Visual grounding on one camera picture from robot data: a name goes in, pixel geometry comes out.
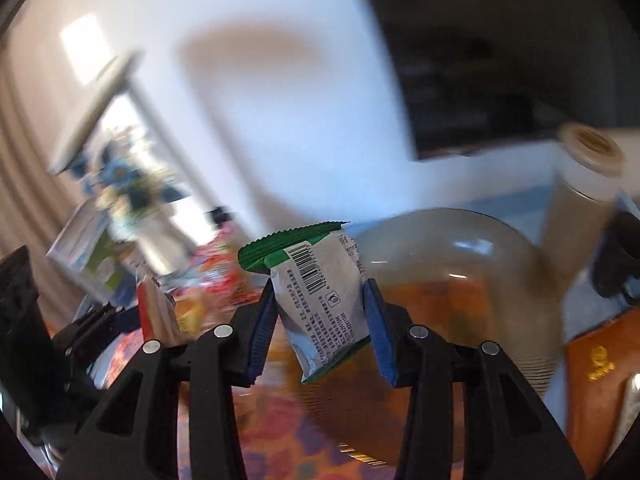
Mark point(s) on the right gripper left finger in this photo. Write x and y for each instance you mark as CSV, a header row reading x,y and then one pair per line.
x,y
132,433

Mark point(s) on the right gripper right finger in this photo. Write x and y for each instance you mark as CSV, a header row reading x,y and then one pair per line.
x,y
508,431

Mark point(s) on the green white snack packet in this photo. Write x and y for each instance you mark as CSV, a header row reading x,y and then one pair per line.
x,y
317,279

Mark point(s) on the orange leather tissue box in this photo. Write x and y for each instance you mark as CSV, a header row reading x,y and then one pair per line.
x,y
598,365

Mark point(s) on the white remote control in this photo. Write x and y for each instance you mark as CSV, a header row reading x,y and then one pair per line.
x,y
629,410

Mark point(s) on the blue green book stack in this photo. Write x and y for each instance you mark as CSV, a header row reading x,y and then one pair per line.
x,y
84,251

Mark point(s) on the floral orange table mat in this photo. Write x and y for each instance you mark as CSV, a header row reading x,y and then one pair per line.
x,y
276,433

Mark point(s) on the brown glass snack bowl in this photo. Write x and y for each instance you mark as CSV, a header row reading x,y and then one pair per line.
x,y
469,277

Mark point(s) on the blue white flower bouquet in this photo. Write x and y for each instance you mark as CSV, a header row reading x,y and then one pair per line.
x,y
127,182

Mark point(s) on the black ceramic mug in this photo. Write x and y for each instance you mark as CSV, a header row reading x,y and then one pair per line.
x,y
617,262

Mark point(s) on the gold white thermos bottle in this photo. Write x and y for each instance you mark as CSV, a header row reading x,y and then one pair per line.
x,y
588,168

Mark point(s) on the black wall television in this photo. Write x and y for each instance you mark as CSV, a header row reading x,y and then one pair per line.
x,y
478,73

